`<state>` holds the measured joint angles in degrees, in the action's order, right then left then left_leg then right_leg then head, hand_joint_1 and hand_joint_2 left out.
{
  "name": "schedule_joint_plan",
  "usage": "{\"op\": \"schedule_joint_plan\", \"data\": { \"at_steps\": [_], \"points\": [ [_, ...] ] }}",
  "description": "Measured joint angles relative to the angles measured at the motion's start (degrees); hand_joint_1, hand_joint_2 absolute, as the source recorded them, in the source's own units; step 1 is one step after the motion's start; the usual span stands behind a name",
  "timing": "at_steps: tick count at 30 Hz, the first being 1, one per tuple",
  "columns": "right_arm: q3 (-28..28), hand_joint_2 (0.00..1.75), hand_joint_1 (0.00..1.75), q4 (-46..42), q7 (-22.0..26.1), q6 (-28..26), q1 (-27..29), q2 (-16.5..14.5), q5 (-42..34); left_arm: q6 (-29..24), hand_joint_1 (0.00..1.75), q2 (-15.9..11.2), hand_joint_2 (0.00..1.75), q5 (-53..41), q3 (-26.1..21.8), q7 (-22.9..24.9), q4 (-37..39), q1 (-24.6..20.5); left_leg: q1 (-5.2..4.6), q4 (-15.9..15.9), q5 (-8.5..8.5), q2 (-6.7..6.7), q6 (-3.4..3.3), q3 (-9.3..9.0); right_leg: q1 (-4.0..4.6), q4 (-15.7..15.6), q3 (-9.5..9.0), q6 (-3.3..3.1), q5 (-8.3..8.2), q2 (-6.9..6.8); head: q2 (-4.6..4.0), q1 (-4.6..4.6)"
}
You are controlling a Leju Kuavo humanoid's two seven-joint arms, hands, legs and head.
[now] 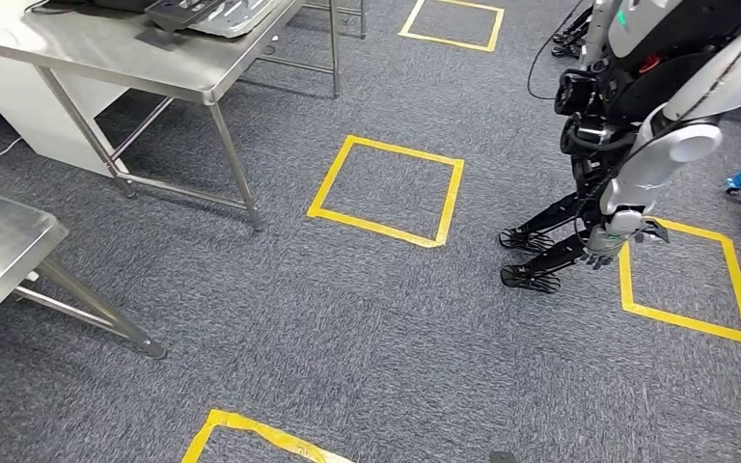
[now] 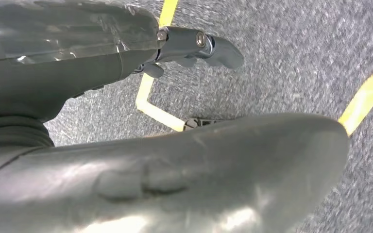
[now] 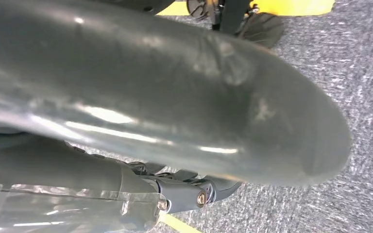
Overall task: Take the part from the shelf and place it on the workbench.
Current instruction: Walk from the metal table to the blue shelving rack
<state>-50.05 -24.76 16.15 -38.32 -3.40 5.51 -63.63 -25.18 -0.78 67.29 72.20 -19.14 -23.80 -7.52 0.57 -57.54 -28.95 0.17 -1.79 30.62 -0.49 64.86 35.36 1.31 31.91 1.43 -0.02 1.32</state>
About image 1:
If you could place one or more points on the standby robot grey hand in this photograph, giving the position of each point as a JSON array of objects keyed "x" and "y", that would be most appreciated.
[{"x": 602, "y": 250}]

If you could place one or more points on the stainless steel workbench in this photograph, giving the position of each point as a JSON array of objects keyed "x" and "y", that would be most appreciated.
[{"x": 0, "y": 243}]

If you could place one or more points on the yellow floor tape square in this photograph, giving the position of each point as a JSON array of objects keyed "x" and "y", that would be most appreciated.
[
  {"x": 329, "y": 179},
  {"x": 447, "y": 41},
  {"x": 236, "y": 420},
  {"x": 690, "y": 323}
]

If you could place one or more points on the silver sheet metal panel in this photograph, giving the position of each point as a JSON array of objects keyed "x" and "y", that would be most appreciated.
[{"x": 236, "y": 22}]

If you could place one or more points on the stainless steel table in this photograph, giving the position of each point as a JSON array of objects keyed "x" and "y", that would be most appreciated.
[{"x": 121, "y": 57}]

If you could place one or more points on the white cabinet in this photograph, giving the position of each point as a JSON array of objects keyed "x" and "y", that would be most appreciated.
[{"x": 12, "y": 108}]

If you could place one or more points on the black plastic bracket part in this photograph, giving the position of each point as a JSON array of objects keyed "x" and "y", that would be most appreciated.
[{"x": 172, "y": 13}]

